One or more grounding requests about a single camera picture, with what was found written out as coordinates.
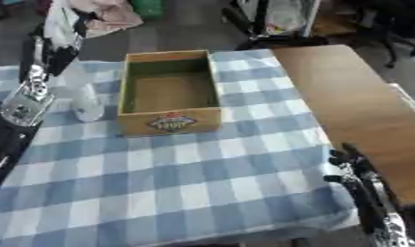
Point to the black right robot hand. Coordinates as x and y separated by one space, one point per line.
358 180

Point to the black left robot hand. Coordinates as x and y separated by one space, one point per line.
61 60

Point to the clear plastic bottle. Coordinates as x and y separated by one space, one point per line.
86 99

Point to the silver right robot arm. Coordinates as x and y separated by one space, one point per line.
395 230

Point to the black tripod stand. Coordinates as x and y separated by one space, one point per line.
260 29

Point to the white and pink bag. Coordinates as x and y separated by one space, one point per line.
107 14

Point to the tan cardboard box green inside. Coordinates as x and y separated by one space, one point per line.
170 96

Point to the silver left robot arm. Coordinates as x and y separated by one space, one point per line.
24 103

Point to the white plastic bag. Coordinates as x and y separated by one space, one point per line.
287 16

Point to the green container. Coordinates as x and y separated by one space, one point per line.
148 7

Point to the black office chair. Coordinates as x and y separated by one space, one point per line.
394 25

